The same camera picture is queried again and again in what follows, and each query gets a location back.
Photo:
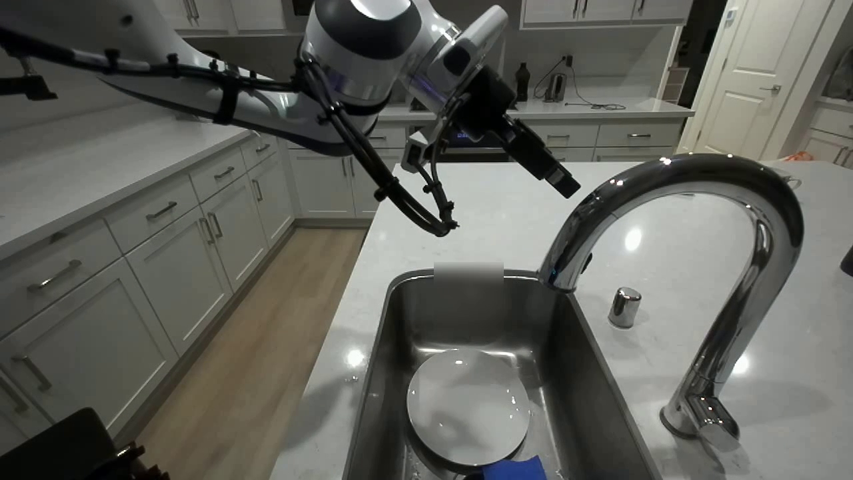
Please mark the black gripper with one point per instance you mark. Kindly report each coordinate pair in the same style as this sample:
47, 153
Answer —
483, 108

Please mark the chrome gooseneck kitchen faucet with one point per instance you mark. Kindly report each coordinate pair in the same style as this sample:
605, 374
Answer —
769, 228

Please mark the white drawer cabinets beside oven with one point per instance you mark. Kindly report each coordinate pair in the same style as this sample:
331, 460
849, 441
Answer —
613, 140

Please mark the black built-in oven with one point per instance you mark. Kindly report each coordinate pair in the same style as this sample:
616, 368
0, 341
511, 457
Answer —
475, 156

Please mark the dark bottle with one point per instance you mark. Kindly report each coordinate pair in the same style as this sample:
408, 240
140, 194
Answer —
524, 80

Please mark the chrome soap dispenser pump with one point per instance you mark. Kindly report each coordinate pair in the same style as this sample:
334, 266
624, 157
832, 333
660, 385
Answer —
624, 308

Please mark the white lower cabinets beside oven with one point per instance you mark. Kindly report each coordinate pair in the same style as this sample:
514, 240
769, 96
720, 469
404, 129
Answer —
328, 186

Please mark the white panel door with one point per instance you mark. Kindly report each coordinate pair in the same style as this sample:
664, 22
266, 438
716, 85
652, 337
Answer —
755, 80

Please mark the stainless steel sink basin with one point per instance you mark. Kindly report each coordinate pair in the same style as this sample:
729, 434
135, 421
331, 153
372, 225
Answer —
578, 389

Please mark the white round plate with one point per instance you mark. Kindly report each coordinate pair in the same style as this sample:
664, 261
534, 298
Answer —
467, 409

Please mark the blue sponge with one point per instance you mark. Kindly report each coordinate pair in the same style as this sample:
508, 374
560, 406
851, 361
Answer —
516, 469

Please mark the small black object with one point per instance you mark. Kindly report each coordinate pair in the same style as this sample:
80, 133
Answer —
849, 260

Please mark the long white lower cabinet run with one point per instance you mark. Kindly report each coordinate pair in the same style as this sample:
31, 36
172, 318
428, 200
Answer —
176, 257

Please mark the black bulky object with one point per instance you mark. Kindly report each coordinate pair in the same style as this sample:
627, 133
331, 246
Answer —
70, 449

